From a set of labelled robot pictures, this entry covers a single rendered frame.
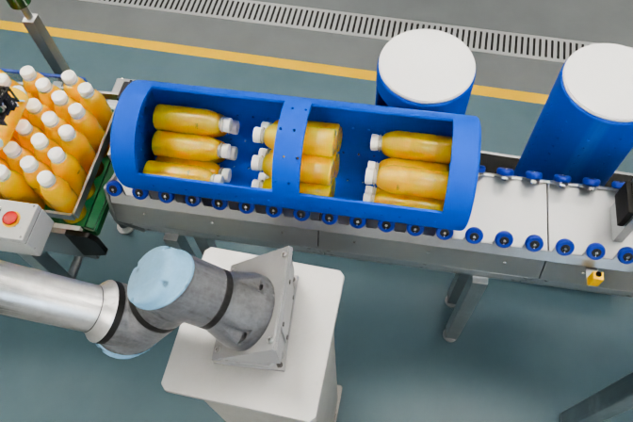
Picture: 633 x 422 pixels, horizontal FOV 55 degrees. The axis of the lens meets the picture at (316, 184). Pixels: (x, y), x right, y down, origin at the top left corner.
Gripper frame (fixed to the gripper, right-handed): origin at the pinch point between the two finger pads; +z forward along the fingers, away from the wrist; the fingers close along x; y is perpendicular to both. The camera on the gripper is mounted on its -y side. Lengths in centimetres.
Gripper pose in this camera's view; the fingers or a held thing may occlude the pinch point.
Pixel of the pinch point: (3, 132)
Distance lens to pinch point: 164.3
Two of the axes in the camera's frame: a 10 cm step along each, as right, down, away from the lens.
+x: 1.6, -8.6, 4.9
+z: 0.4, 5.0, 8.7
